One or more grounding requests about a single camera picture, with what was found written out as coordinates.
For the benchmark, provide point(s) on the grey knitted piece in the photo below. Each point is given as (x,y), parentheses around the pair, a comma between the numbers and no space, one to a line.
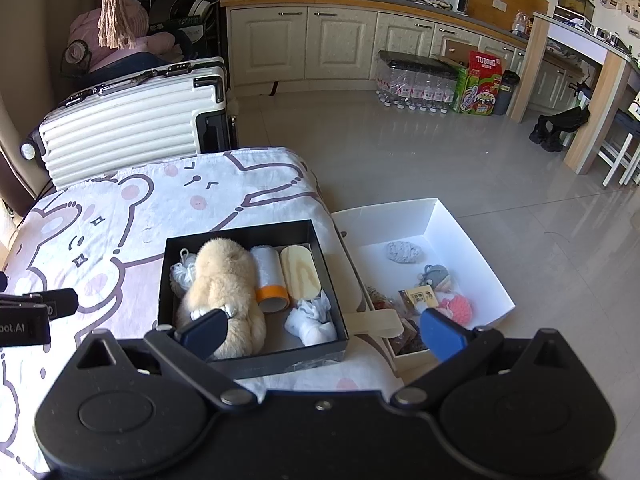
(402,252)

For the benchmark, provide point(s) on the green red carton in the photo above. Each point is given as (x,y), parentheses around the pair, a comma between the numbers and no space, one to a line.
(477,90)

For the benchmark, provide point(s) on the brown curtain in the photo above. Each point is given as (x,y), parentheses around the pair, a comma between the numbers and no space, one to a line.
(12,185)

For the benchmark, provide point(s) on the black trash bin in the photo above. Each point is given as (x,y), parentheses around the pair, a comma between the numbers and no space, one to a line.
(506,92)

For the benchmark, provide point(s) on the printed bear blanket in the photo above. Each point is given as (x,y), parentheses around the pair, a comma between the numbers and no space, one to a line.
(150,200)

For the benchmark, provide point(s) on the pink cushion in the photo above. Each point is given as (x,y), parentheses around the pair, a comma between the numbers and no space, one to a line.
(125,45)

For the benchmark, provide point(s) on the white chair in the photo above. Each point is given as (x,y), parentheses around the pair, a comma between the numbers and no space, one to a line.
(620,155)

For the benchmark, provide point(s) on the black shoes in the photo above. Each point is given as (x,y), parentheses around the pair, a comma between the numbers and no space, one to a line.
(557,127)

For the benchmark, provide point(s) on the black cardboard box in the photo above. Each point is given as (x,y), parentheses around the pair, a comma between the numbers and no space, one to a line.
(170,285)

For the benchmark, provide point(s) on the small plastic bottles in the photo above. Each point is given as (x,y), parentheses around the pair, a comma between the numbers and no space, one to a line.
(521,22)

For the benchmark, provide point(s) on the wooden leg desk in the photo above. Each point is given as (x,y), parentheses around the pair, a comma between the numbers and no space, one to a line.
(597,110)

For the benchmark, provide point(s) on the pink tasselled scarf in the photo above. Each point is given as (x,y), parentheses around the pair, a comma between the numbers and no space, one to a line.
(117,5)

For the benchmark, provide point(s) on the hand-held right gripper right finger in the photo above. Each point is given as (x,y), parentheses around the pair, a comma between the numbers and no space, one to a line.
(442,339)

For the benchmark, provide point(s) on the pink knitted piece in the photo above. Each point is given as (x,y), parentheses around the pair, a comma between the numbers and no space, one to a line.
(456,309)

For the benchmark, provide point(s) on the bag of dark items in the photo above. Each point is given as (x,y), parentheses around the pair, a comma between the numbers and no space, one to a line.
(407,342)

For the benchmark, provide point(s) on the glass tank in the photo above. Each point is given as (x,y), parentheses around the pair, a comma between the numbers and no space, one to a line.
(575,4)

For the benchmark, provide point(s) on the cream plush toy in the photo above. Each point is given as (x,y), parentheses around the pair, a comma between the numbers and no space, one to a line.
(220,280)

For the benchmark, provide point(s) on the flat wooden piece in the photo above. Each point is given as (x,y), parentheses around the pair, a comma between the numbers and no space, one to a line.
(375,324)

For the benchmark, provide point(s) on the black storage rack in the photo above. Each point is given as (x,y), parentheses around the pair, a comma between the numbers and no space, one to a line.
(175,0)

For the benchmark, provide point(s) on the white paper tray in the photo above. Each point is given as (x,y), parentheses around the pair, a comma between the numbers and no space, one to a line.
(445,230)

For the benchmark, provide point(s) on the wall socket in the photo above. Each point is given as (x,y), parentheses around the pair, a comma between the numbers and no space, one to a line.
(499,4)

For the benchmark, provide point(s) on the oval wooden box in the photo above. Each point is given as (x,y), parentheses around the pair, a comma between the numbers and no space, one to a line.
(300,272)

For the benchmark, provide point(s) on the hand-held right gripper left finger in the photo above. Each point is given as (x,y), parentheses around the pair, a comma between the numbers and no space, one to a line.
(205,334)

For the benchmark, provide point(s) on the pack of water bottles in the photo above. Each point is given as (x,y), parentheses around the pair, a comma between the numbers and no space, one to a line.
(415,80)

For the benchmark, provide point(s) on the clear film roll orange core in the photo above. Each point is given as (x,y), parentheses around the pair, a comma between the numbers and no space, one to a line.
(269,270)

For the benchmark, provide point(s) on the small pink fan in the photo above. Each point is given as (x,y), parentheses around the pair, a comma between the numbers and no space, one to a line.
(76,51)

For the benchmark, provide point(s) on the brown cardboard box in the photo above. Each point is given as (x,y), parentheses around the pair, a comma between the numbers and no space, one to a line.
(455,52)

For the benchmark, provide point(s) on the grey mouse toy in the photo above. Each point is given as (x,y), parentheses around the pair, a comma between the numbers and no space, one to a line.
(434,276)

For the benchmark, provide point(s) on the white yarn bundle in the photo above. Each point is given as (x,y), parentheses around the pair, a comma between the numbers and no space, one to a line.
(181,272)

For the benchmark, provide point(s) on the white ribbed suitcase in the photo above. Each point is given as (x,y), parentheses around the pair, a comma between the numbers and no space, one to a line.
(125,125)

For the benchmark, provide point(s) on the white mesh cloth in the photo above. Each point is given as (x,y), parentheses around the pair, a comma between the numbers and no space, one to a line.
(312,322)

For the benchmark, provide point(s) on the cream kitchen cabinet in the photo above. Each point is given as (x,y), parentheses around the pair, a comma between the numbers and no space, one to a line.
(325,45)

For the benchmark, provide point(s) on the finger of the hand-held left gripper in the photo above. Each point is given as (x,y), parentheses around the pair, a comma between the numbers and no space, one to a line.
(60,301)

